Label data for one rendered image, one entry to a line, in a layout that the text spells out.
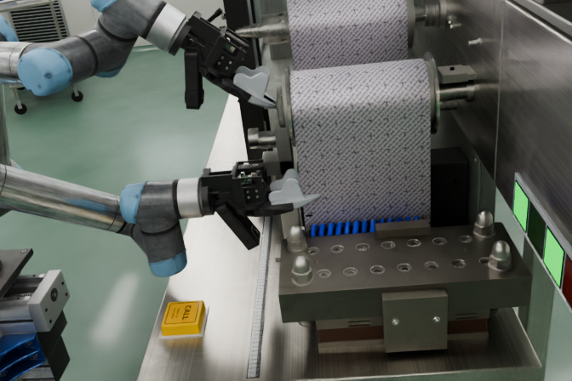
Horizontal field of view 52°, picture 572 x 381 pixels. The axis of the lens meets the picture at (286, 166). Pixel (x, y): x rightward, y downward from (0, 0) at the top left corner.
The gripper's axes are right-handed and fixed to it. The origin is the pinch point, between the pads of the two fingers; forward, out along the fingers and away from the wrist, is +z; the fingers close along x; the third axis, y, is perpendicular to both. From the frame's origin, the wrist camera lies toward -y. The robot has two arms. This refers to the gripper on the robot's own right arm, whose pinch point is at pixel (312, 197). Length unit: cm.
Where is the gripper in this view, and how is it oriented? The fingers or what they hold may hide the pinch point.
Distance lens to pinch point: 110.1
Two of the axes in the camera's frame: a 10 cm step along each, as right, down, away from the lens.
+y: -1.1, -8.9, -4.5
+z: 9.9, -0.9, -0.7
